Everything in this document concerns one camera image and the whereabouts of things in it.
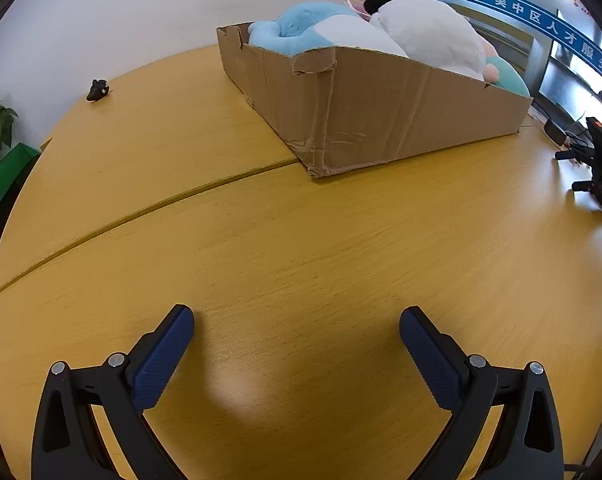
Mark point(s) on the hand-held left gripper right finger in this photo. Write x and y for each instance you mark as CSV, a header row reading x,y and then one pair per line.
x,y
431,355

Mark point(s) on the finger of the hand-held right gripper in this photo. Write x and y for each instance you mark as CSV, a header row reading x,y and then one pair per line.
x,y
585,186
573,154

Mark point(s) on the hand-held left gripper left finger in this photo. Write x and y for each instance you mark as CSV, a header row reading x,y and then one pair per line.
x,y
163,355

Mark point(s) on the white plush toy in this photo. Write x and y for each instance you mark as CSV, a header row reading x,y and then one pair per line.
x,y
431,35

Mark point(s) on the cardboard box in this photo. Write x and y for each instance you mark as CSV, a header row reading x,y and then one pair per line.
x,y
361,110

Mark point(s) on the pink plush toy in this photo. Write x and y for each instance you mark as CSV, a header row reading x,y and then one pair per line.
x,y
353,4

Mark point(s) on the black power adapter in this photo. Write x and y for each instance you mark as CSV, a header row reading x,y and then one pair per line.
x,y
556,131

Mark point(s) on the mint green plush toy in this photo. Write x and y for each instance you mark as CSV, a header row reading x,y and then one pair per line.
x,y
507,79

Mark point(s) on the small black figurine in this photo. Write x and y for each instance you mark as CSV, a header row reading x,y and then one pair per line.
x,y
97,90

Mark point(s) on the blue plush toy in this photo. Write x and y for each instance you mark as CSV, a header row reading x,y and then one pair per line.
x,y
311,22

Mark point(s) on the blue wall banner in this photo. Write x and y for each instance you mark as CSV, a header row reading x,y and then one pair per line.
x,y
531,7

